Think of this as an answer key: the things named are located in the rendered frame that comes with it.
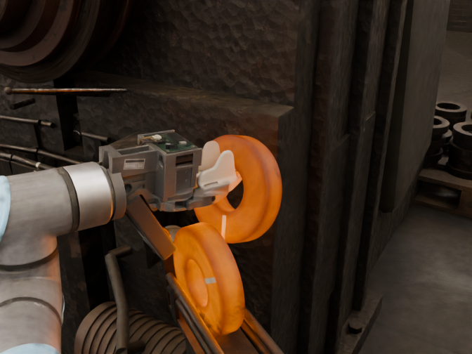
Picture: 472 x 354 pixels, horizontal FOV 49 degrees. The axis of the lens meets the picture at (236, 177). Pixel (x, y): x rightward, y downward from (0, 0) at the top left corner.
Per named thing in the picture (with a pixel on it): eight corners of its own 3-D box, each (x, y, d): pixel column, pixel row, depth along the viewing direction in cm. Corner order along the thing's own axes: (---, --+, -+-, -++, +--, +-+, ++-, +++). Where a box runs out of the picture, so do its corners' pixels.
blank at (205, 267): (212, 329, 77) (192, 337, 76) (182, 230, 79) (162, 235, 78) (259, 332, 64) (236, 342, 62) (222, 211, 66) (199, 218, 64)
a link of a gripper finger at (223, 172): (261, 148, 70) (204, 159, 65) (256, 187, 72) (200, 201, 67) (247, 140, 72) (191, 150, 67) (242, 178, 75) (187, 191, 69)
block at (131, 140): (151, 234, 108) (142, 126, 97) (182, 246, 104) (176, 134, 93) (115, 260, 99) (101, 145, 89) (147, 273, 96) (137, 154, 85)
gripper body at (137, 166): (208, 149, 63) (117, 165, 56) (203, 209, 67) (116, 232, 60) (176, 128, 69) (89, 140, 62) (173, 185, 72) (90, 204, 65)
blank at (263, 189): (208, 134, 81) (192, 133, 78) (287, 137, 70) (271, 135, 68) (202, 232, 82) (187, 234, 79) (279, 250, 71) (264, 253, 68)
